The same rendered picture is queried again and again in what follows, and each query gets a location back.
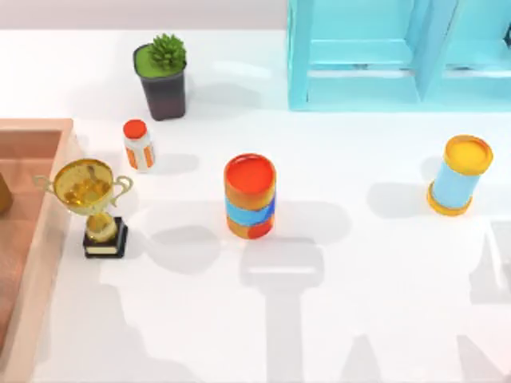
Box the potted green plant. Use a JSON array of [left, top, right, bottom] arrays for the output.
[[133, 33, 188, 122]]

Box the orange and blue can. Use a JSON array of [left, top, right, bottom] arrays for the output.
[[223, 153, 278, 241]]

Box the gold trophy on black base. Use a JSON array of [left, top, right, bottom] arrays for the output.
[[33, 158, 134, 259]]

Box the white bottle with orange cap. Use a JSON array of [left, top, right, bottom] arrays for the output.
[[122, 118, 156, 174]]

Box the yellow and light blue can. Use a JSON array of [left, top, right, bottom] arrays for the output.
[[426, 134, 494, 218]]

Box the light blue rack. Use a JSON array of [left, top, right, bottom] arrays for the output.
[[285, 0, 511, 114]]

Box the shallow salmon box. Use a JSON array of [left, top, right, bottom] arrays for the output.
[[0, 118, 83, 383]]

